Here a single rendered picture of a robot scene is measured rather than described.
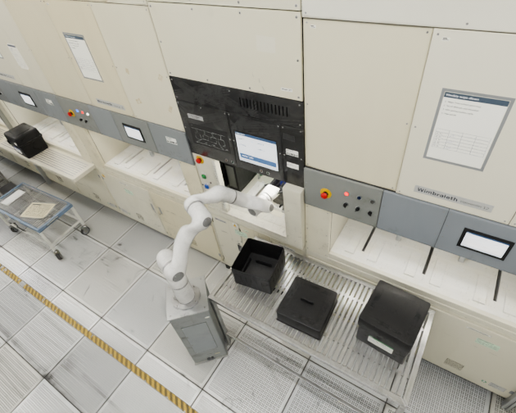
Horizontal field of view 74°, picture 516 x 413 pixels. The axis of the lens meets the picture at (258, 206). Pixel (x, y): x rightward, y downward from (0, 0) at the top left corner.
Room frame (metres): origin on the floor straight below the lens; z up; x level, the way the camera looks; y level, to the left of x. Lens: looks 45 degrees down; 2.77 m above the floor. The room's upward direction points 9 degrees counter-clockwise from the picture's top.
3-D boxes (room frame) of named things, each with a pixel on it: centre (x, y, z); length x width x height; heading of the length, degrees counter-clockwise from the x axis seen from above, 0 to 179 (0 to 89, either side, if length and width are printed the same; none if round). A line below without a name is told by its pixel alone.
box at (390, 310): (0.84, -0.64, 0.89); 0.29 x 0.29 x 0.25; 47
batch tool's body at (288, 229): (2.09, -0.20, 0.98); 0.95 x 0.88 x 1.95; 142
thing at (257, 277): (1.39, 0.05, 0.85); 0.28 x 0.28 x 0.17; 60
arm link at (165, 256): (1.31, 0.59, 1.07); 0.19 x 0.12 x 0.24; 29
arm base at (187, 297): (1.28, 0.57, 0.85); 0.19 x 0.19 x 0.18
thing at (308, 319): (1.05, -0.21, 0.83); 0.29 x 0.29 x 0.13; 54
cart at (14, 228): (2.92, 2.42, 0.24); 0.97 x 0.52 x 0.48; 54
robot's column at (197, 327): (1.28, 0.57, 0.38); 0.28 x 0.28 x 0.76; 7
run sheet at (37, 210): (2.79, 2.29, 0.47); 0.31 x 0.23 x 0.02; 73
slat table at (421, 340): (1.09, -0.27, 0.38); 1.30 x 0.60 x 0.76; 52
